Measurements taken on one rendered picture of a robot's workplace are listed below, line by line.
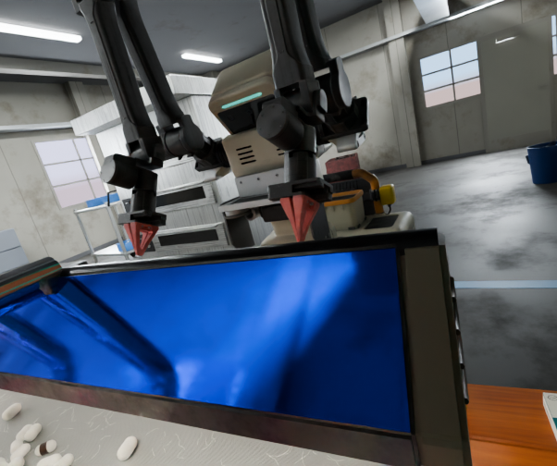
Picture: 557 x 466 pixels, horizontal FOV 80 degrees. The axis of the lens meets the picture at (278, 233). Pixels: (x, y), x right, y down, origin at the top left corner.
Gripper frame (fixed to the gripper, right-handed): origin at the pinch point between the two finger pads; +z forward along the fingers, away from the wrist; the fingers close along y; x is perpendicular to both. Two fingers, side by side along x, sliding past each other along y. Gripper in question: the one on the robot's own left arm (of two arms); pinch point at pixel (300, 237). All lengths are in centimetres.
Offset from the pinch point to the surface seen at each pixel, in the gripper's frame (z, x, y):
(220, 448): 33.1, -7.5, -9.9
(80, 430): 36, -12, -41
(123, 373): 12.8, -39.6, 10.5
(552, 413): 22.7, 1.4, 32.2
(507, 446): 26.5, -0.8, 27.4
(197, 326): 10.2, -39.1, 15.0
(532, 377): 45, 129, 41
